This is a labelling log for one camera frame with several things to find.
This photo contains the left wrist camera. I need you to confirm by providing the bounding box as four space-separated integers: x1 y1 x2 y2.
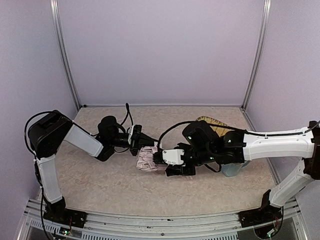
127 124 142 148

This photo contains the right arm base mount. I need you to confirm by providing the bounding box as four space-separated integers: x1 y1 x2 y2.
238 208 283 228

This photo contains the woven bamboo tray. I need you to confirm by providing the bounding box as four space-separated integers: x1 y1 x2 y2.
196 116 232 137

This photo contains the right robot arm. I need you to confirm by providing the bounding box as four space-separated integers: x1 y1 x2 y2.
153 120 320 228

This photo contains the aluminium frame post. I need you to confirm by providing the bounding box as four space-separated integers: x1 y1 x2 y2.
241 0 272 112
50 0 82 111

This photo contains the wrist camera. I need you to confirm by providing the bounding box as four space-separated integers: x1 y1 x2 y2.
153 149 185 166
127 124 142 148

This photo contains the pink and black folding umbrella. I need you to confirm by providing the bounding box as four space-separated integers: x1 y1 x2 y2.
136 144 169 177

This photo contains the light blue ceramic mug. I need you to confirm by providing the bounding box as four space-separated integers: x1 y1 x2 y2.
221 161 250 177

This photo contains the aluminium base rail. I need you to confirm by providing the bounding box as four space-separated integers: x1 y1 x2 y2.
17 197 308 240

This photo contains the left aluminium frame post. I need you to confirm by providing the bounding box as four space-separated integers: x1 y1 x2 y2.
50 0 82 111

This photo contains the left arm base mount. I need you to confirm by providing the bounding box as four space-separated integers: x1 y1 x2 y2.
43 208 88 229

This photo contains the right aluminium frame post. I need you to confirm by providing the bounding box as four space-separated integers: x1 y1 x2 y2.
241 0 272 112

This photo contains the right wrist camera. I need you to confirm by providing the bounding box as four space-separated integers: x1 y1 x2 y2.
153 149 185 166

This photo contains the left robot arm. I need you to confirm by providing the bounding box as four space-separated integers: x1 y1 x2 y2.
24 110 157 222

